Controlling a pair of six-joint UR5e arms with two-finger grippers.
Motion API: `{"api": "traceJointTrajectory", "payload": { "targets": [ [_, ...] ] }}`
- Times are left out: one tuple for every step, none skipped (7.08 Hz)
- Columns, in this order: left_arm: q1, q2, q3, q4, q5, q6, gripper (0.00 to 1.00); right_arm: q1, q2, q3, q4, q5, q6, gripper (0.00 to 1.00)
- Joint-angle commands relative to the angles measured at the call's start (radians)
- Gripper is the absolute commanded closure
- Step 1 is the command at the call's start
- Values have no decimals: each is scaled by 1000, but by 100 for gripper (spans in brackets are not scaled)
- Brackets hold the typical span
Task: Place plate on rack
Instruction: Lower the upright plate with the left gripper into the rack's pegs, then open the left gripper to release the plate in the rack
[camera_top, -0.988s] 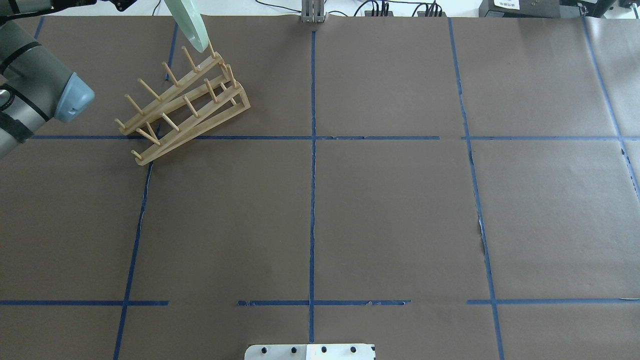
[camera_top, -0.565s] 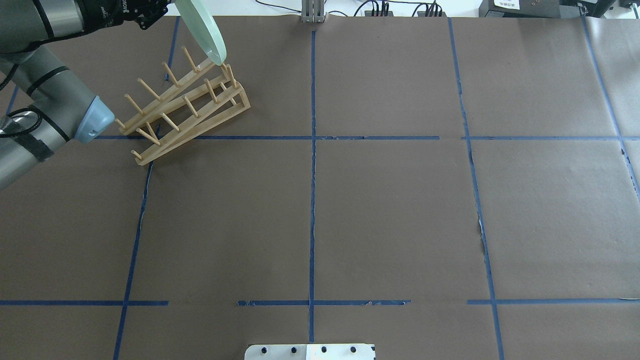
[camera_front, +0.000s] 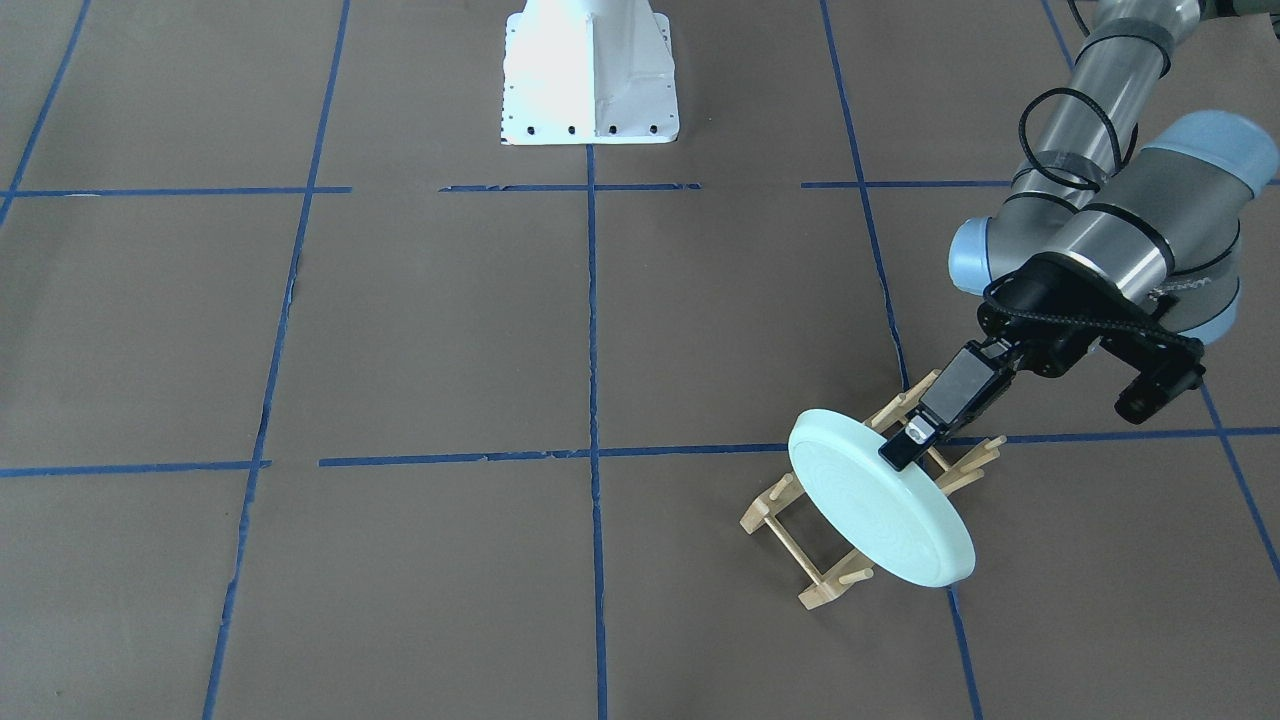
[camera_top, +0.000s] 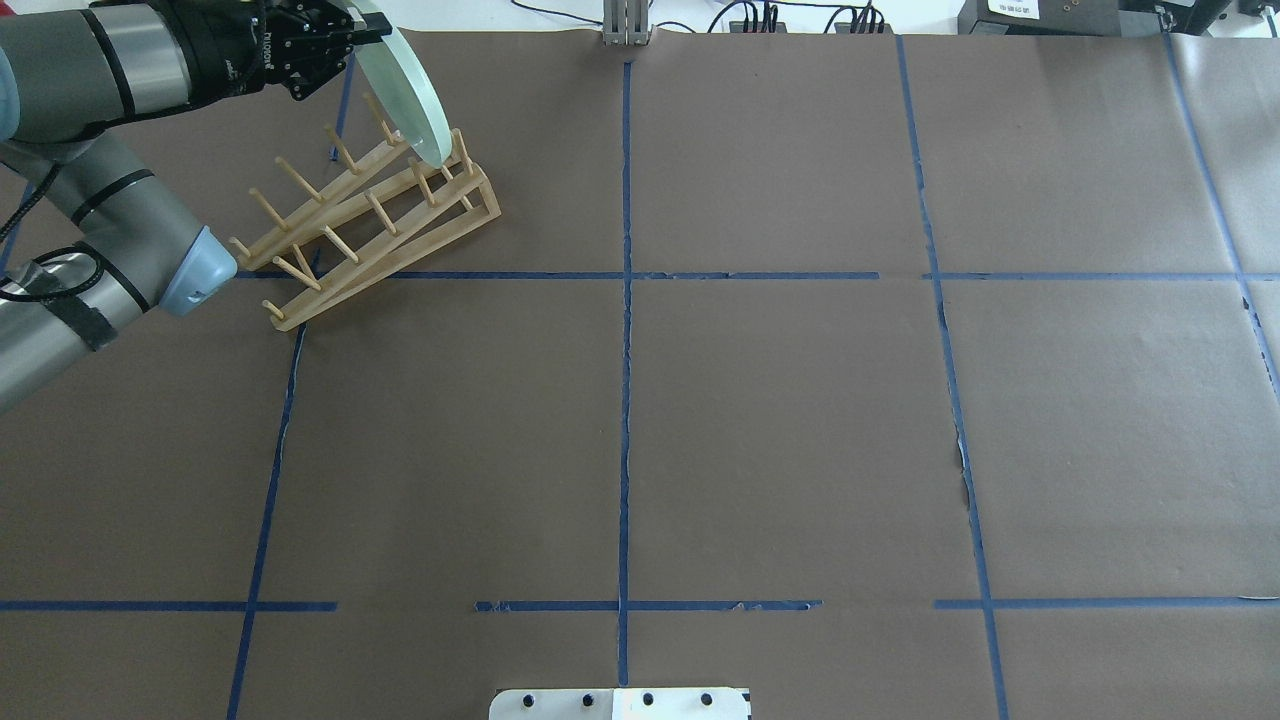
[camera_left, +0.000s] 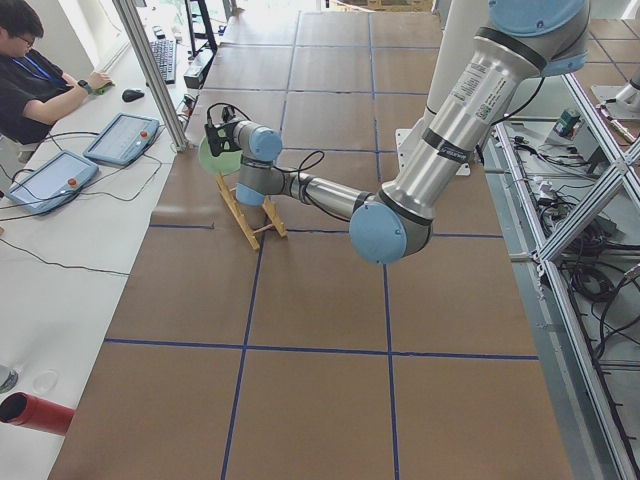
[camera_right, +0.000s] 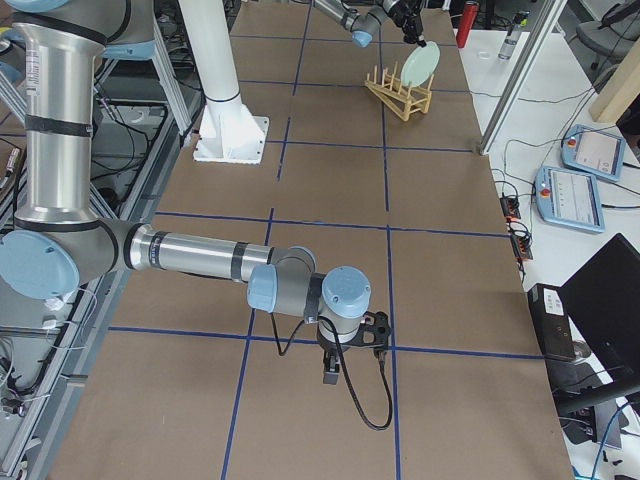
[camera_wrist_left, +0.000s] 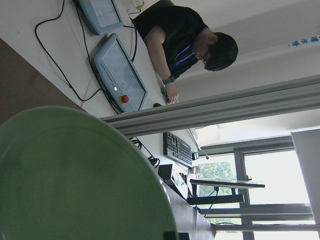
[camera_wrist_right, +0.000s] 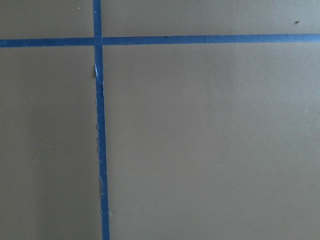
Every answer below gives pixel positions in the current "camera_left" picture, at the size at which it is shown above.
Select black keyboard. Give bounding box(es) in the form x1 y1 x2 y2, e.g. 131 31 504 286
149 38 177 84

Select seated person black shirt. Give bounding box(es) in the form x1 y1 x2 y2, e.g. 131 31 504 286
1 1 112 145

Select blue teach pendant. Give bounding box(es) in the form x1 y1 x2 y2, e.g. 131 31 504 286
6 150 99 215
83 113 160 166

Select aluminium frame post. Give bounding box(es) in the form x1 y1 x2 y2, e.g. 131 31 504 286
112 0 189 152

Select wooden dish rack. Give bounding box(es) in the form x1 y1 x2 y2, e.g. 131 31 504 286
214 173 288 251

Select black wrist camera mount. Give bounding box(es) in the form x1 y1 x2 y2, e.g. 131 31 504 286
205 103 240 156

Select mint green plate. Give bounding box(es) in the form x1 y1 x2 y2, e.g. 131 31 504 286
198 136 241 176

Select far blue teach pendant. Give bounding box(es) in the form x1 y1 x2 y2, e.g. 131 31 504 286
83 113 160 166

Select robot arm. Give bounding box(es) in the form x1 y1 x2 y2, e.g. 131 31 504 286
205 1 590 264

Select black computer mouse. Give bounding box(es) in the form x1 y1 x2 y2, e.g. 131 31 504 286
121 88 145 103

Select near blue teach pendant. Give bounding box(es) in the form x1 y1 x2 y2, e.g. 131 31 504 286
6 150 99 215

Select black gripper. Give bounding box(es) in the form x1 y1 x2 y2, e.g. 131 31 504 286
218 121 238 150

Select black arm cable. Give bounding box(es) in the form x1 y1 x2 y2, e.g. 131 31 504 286
205 102 546 221

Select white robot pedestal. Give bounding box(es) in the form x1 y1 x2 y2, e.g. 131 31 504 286
395 0 506 177

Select red cylinder bottle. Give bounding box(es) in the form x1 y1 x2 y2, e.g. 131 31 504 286
1 392 75 436

